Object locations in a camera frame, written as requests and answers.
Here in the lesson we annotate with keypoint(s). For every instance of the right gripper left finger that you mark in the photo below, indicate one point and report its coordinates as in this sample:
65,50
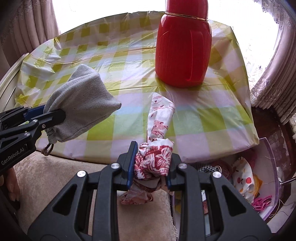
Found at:
86,208

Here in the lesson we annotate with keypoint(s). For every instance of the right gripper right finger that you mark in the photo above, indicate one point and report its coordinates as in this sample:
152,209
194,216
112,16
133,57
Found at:
212,209

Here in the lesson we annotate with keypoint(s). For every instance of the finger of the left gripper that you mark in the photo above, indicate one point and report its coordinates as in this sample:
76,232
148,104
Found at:
47,120
29,113

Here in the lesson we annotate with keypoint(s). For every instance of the grey herringbone drawstring pouch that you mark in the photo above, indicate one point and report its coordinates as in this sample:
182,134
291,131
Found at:
85,101

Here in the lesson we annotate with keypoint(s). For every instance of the red white floral cloth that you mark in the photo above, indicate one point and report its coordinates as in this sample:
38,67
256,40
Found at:
153,159

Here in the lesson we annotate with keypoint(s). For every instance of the person's left hand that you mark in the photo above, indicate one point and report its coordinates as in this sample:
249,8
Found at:
9,179

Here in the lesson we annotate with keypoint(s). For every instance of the cream cabinet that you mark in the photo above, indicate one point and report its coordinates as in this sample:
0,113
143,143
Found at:
8,85

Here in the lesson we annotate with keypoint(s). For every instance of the black white gingham pouch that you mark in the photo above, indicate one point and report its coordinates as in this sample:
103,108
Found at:
208,169

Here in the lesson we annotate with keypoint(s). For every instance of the white dotted fabric pouch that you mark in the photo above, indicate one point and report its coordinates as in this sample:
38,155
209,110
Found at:
243,180

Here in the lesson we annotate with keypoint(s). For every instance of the white purple storage box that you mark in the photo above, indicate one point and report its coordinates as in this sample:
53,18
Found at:
265,170

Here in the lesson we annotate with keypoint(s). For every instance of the silver round stand base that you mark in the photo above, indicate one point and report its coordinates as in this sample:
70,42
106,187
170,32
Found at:
281,178

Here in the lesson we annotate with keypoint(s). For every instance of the green checkered plastic tablecloth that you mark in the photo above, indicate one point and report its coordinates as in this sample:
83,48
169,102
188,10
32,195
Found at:
211,121

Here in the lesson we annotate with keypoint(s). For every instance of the pink curtain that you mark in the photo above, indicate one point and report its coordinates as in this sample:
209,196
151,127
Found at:
276,87

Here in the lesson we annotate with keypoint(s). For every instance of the red plastic thermos jug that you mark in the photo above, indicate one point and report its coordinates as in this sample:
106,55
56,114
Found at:
183,43

